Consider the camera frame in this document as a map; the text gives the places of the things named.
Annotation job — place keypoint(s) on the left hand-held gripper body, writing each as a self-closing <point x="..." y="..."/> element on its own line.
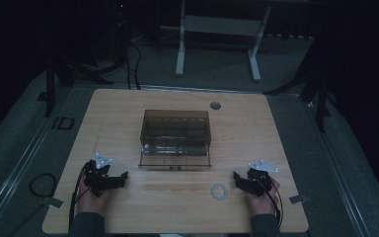
<point x="96" y="179"/>

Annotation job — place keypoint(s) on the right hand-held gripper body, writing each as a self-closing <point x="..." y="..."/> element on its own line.
<point x="259" y="179"/>

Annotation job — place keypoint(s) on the clear tape roll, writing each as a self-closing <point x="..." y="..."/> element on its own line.
<point x="214" y="192"/>

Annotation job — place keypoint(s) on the transparent brown drawer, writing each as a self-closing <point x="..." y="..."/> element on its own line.
<point x="174" y="161"/>

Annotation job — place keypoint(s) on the transparent brown drawer cabinet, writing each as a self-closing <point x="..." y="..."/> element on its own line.
<point x="176" y="130"/>

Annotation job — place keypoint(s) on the person's left hand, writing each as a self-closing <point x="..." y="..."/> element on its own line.
<point x="90" y="202"/>

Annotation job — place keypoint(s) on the person's right hand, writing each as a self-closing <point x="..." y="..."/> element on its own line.
<point x="261" y="203"/>

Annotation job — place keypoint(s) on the grey tape strip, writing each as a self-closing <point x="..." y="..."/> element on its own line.
<point x="53" y="202"/>
<point x="298" y="198"/>

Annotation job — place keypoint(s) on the grey round table grommet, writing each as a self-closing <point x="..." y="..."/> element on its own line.
<point x="215" y="105"/>

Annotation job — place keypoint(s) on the black metal stand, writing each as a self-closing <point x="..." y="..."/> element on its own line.
<point x="50" y="85"/>
<point x="320" y="95"/>

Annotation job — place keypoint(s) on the white metal desk frame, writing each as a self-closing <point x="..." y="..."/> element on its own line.
<point x="222" y="25"/>

